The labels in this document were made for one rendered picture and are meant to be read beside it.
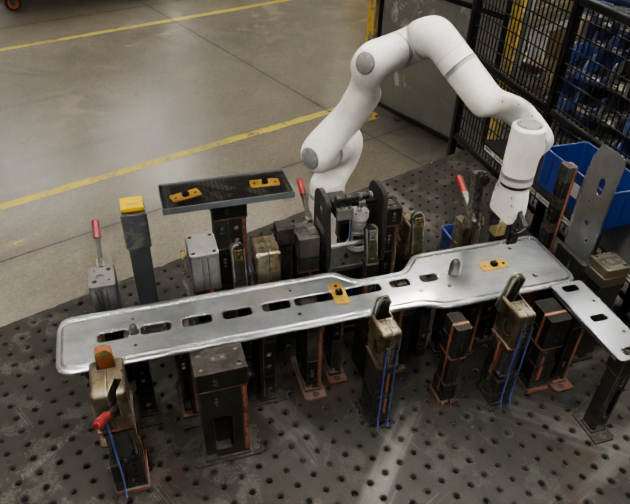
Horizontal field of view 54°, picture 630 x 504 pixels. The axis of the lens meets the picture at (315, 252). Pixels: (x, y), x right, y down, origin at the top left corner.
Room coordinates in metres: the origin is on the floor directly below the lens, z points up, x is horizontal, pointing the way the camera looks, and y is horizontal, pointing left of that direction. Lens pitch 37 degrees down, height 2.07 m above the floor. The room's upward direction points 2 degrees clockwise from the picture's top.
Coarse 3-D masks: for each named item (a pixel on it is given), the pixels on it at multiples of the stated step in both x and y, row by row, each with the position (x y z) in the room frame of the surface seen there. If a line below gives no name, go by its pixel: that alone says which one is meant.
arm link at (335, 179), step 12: (360, 132) 1.82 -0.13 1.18; (348, 144) 1.75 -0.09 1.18; (360, 144) 1.79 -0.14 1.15; (348, 156) 1.74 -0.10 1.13; (336, 168) 1.77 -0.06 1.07; (348, 168) 1.77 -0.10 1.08; (312, 180) 1.76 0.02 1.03; (324, 180) 1.74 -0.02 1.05; (336, 180) 1.74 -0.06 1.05; (312, 192) 1.73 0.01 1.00
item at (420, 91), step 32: (384, 0) 4.44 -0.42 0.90; (416, 0) 4.20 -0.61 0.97; (448, 0) 3.96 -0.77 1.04; (384, 32) 4.42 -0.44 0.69; (416, 64) 4.13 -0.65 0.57; (512, 64) 3.54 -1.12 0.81; (384, 96) 4.37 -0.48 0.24; (416, 96) 4.11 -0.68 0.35; (448, 96) 3.89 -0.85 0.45; (448, 128) 3.86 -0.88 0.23; (480, 128) 3.64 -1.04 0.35
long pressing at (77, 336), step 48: (528, 240) 1.50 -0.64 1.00; (240, 288) 1.23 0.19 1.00; (288, 288) 1.25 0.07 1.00; (384, 288) 1.26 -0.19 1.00; (432, 288) 1.27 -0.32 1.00; (480, 288) 1.27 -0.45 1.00; (528, 288) 1.28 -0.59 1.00; (96, 336) 1.04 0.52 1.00; (144, 336) 1.05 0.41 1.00; (192, 336) 1.05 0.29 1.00; (240, 336) 1.06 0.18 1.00
